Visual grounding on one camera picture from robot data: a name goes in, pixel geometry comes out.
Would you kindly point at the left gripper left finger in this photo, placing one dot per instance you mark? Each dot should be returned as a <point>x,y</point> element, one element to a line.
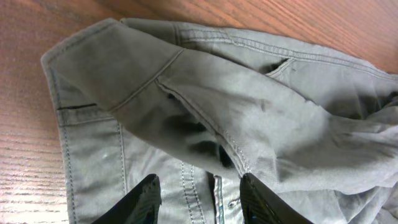
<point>140,206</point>

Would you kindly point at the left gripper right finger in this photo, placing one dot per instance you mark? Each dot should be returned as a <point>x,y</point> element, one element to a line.
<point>260,205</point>

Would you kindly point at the grey shorts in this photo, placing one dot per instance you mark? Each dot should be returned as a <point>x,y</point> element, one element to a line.
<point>201,106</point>

